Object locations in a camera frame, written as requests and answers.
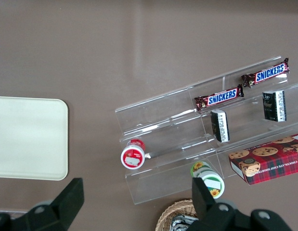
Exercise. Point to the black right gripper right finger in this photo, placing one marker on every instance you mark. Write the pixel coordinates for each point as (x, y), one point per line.
(211, 214)

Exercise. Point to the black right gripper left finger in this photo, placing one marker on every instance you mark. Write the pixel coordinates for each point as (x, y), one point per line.
(62, 207)

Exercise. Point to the light oval wicker basket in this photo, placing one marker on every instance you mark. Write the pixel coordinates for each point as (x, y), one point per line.
(168, 214)

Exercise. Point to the beige plastic tray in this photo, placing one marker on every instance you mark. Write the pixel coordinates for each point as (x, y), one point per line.
(28, 137)

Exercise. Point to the aluminium foil container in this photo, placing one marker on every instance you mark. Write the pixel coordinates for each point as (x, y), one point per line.
(181, 221)

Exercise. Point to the green sunflower yogurt cup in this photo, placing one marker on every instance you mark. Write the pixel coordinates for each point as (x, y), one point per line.
(211, 183)

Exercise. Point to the red tartan cookie box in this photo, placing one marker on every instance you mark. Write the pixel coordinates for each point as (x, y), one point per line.
(271, 163)

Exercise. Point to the red yogurt cup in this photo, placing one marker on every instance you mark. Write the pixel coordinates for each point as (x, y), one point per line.
(133, 156)

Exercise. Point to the small black box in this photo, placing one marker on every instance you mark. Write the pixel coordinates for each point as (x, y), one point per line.
(219, 125)
(274, 106)

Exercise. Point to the clear acrylic stepped shelf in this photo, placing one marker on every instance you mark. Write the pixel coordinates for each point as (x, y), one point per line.
(163, 134)

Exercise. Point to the Snickers chocolate bar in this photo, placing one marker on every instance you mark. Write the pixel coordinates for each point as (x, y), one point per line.
(265, 73)
(219, 98)

